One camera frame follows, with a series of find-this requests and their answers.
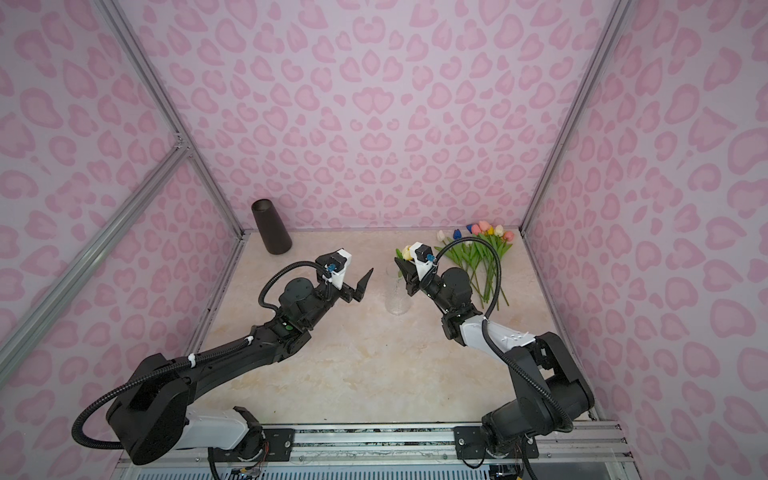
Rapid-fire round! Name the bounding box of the yellow white tulip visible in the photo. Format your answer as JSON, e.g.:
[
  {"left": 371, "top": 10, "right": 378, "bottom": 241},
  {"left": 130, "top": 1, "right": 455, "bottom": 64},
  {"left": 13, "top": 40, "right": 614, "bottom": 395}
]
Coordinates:
[{"left": 395, "top": 246, "right": 417, "bottom": 283}]

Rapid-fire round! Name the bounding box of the clear glass vase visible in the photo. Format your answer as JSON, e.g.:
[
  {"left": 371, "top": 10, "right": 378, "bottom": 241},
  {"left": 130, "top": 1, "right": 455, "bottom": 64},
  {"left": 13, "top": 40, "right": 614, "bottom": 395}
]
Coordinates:
[{"left": 385, "top": 264, "right": 412, "bottom": 316}]

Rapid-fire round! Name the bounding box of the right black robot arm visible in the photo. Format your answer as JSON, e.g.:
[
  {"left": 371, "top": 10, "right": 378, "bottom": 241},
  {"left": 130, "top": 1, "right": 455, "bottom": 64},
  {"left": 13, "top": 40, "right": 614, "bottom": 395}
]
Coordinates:
[{"left": 395, "top": 258, "right": 595, "bottom": 458}]

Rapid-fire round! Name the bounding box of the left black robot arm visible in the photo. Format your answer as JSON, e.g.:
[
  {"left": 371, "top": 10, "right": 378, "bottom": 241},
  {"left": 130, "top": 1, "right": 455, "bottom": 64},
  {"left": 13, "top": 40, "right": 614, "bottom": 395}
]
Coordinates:
[{"left": 107, "top": 276, "right": 370, "bottom": 465}]

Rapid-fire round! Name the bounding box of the black cone vase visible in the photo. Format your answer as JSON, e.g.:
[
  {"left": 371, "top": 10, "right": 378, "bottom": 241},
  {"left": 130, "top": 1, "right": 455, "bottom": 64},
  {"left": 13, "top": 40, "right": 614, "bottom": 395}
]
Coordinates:
[{"left": 251, "top": 199, "right": 293, "bottom": 255}]

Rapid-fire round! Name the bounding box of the bunch of artificial tulips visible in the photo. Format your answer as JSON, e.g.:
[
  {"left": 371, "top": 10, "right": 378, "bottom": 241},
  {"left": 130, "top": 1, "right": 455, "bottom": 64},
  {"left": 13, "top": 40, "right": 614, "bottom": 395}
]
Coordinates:
[{"left": 436, "top": 220, "right": 516, "bottom": 307}]

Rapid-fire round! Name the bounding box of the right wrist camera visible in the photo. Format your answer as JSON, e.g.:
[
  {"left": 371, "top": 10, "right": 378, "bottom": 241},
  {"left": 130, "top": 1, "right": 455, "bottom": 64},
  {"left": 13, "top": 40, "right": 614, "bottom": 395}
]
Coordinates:
[{"left": 408, "top": 242, "right": 435, "bottom": 281}]

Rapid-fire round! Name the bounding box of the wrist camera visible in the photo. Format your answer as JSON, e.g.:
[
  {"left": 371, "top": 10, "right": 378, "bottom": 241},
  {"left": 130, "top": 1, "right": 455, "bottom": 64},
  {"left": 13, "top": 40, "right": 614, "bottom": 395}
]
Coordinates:
[
  {"left": 315, "top": 248, "right": 352, "bottom": 291},
  {"left": 408, "top": 242, "right": 435, "bottom": 281}
]

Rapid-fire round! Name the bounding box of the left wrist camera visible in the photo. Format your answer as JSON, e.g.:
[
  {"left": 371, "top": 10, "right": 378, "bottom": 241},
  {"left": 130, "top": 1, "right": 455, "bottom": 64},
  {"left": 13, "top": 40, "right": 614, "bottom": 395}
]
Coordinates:
[{"left": 315, "top": 248, "right": 352, "bottom": 291}]

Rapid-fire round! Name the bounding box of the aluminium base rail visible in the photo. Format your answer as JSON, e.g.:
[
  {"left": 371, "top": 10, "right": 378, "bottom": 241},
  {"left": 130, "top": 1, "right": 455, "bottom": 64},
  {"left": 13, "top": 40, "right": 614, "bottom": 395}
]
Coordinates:
[{"left": 113, "top": 421, "right": 639, "bottom": 479}]

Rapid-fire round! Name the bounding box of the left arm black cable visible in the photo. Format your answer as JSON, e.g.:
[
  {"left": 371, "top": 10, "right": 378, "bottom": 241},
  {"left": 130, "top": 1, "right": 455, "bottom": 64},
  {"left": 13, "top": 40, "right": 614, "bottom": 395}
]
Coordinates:
[{"left": 70, "top": 259, "right": 328, "bottom": 451}]

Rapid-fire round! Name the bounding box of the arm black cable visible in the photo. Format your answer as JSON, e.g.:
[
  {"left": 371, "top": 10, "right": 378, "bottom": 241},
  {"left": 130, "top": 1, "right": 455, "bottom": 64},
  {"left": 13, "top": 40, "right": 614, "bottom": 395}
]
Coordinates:
[
  {"left": 70, "top": 259, "right": 328, "bottom": 451},
  {"left": 431, "top": 235, "right": 574, "bottom": 433}
]

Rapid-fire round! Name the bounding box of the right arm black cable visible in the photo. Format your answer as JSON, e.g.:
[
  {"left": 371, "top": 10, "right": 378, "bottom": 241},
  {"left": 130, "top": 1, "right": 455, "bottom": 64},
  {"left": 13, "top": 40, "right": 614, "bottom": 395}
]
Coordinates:
[{"left": 431, "top": 235, "right": 574, "bottom": 433}]

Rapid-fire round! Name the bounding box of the aluminium frame diagonal bar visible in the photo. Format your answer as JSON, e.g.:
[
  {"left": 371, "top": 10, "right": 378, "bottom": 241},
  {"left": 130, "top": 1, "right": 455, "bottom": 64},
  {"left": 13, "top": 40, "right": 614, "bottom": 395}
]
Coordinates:
[{"left": 1, "top": 141, "right": 188, "bottom": 385}]

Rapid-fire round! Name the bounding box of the left corner aluminium post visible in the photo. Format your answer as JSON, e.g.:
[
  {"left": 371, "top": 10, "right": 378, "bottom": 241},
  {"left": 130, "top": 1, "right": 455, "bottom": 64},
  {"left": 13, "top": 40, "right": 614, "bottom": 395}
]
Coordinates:
[{"left": 94, "top": 0, "right": 245, "bottom": 239}]

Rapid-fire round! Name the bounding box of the corner aluminium post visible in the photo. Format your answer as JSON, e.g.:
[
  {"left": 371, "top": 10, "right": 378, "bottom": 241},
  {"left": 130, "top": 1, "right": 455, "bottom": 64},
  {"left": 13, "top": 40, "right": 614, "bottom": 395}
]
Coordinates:
[
  {"left": 520, "top": 0, "right": 636, "bottom": 237},
  {"left": 94, "top": 0, "right": 245, "bottom": 239}
]

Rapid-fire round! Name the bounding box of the right corner aluminium post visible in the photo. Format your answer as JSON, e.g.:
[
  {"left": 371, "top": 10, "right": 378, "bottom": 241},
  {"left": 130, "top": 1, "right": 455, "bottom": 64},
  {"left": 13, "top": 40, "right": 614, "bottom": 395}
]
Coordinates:
[{"left": 520, "top": 0, "right": 636, "bottom": 237}]

